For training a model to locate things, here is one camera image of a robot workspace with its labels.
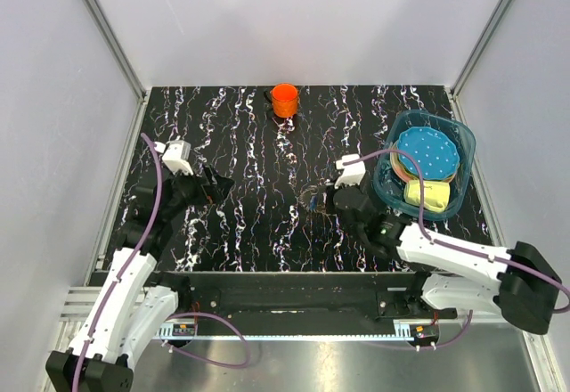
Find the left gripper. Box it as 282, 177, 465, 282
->
163, 162, 234, 220

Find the blue-headed key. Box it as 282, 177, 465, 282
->
308, 193, 320, 211

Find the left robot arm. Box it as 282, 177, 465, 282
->
45, 166, 234, 391

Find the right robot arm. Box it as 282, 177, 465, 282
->
323, 184, 564, 335

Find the teal plastic container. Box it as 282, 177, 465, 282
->
372, 110, 476, 221

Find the yellow plate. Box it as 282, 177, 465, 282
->
389, 143, 402, 175

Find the pink plate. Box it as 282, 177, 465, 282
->
392, 160, 418, 183

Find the blue polka dot plate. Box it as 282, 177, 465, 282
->
395, 127, 460, 181

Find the orange cup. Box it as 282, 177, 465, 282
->
271, 83, 298, 118

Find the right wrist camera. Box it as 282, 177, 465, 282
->
334, 154, 366, 189

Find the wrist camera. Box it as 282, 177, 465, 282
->
154, 140, 194, 176
334, 154, 366, 189

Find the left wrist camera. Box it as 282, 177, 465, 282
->
154, 140, 194, 176

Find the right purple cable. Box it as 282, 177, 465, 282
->
342, 150, 570, 353

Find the purple cable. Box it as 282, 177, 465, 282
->
342, 150, 570, 353
70, 132, 251, 392

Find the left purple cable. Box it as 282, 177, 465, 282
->
70, 132, 251, 392

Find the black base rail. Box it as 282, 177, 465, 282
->
145, 272, 439, 321

